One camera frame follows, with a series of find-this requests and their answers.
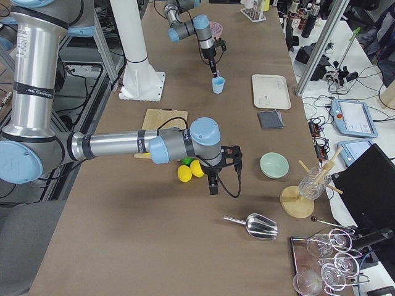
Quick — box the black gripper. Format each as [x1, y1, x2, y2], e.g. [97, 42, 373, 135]
[203, 166, 218, 195]
[201, 46, 217, 78]

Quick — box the light blue cup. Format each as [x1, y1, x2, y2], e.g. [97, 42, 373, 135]
[212, 76, 225, 94]

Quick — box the metal ice scoop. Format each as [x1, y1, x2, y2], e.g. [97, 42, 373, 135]
[223, 213, 278, 240]

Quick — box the yellow lemon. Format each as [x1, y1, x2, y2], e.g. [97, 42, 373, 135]
[189, 159, 204, 178]
[177, 165, 192, 183]

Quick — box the green lime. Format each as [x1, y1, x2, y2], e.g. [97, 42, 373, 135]
[181, 157, 194, 166]

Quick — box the pink ribbed bowl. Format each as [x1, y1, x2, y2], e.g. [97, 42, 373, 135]
[209, 21, 223, 41]

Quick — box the mint green bowl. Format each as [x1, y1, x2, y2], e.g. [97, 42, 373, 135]
[260, 152, 289, 179]

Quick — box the beige plastic tray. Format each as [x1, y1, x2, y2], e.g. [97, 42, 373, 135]
[252, 74, 291, 110]

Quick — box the wooden cutting board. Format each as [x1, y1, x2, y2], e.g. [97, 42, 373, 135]
[133, 108, 189, 160]

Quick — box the grey folded cloth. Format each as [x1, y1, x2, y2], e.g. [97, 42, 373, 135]
[257, 110, 284, 129]

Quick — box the wooden mug tree stand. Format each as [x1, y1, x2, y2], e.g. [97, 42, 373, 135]
[280, 147, 343, 218]

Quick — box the clear glass mug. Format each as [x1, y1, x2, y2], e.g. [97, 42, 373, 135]
[298, 166, 331, 200]

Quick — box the black tray with glasses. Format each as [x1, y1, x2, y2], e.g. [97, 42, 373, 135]
[289, 228, 370, 295]

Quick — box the blue teach pendant tablet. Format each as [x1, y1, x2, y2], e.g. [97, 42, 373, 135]
[331, 99, 378, 138]

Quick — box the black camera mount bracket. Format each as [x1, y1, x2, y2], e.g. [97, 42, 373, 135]
[214, 38, 227, 52]

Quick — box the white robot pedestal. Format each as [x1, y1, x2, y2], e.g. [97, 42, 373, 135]
[110, 0, 165, 102]

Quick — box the aluminium frame post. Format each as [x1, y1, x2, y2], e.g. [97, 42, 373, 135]
[295, 0, 349, 97]

